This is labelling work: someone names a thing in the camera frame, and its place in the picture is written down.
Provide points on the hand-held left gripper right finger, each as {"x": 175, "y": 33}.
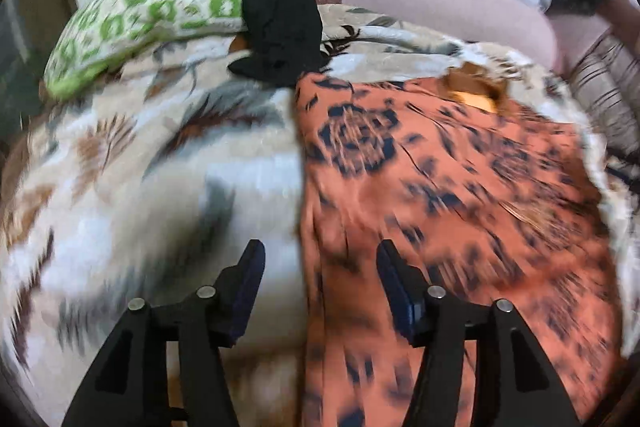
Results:
{"x": 400, "y": 302}

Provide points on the beige leaf-print blanket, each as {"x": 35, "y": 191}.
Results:
{"x": 125, "y": 187}

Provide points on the green patterned pillow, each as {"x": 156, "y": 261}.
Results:
{"x": 150, "y": 7}

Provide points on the striped beige cloth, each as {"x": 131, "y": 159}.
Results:
{"x": 605, "y": 82}

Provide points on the orange floral cloth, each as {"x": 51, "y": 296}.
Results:
{"x": 450, "y": 207}

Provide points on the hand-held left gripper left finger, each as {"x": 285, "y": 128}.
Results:
{"x": 249, "y": 287}

